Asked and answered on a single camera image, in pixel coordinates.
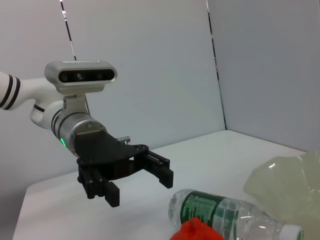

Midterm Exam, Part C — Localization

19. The clear green-label water bottle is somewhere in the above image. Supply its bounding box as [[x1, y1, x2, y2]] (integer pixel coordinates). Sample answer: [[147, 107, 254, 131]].
[[167, 188, 305, 240]]

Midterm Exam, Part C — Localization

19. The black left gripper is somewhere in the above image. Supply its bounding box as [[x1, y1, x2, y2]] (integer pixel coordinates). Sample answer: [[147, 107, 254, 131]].
[[73, 131, 175, 209]]

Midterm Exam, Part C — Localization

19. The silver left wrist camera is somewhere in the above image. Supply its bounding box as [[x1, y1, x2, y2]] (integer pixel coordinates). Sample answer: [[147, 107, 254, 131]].
[[44, 59, 118, 116]]

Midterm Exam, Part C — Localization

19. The pale green glass fruit plate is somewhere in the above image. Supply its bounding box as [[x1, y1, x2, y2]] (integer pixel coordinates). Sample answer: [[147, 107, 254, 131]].
[[243, 151, 320, 240]]

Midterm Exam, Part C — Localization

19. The red-orange toy orange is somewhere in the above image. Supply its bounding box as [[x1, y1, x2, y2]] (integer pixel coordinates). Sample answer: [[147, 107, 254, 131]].
[[169, 216, 225, 240]]

